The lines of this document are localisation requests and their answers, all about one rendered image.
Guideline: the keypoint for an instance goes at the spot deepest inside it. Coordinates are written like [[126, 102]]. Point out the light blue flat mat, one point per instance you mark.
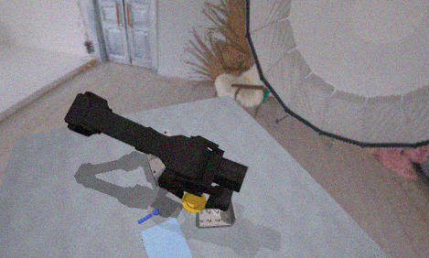
[[165, 240]]

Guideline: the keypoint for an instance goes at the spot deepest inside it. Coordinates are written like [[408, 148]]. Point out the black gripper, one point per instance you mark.
[[219, 196]]

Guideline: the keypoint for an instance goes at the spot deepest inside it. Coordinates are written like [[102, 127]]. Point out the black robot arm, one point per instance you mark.
[[190, 157]]

